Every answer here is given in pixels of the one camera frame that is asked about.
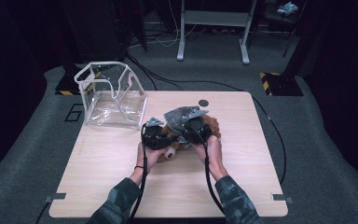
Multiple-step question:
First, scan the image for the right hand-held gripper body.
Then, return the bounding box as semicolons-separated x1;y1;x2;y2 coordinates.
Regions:
180;108;213;146

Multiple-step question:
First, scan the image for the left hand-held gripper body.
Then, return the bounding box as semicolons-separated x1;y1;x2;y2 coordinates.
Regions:
140;117;169;151

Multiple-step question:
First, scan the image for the brown teddy bear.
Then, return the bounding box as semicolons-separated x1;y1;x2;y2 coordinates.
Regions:
157;114;222;163

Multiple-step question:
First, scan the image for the grey cloth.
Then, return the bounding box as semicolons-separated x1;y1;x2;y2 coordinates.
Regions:
162;105;201;134

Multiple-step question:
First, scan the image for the clear plastic bag white trim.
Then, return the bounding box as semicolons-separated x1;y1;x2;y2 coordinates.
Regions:
74;61;149;131

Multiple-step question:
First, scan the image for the person's left hand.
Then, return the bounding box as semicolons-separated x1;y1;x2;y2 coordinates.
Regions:
135;142;169;174

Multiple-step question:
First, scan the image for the person's right hand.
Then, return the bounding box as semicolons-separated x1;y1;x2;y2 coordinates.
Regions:
192;134;229;181

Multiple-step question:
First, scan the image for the black base with hazard stripes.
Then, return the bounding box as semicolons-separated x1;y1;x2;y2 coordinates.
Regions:
54;72;87;96
259;72;305;97

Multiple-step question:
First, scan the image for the black cabinet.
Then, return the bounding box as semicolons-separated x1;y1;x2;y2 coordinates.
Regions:
59;0;129;63

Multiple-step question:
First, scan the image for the blue and white packet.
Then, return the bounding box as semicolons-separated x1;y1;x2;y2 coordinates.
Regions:
276;1;299;17

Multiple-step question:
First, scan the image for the left hand-held gripper black cable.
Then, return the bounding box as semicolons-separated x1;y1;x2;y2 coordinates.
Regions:
127;122;150;224

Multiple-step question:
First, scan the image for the hand-held gripper black cable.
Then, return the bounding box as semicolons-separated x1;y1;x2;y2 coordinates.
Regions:
192;124;227;216
127;122;150;224

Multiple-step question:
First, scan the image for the right hand-held gripper black cable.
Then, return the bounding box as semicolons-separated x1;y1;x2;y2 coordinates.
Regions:
192;124;227;216

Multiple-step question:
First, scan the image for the white floor cable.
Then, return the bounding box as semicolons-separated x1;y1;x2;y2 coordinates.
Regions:
153;0;197;49

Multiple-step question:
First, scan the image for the grey table corner bracket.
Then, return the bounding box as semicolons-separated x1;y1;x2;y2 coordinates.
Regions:
43;192;67;203
271;193;294;204

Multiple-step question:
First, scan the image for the white metal stand frame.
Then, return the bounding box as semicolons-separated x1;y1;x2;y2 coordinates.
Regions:
176;0;258;65

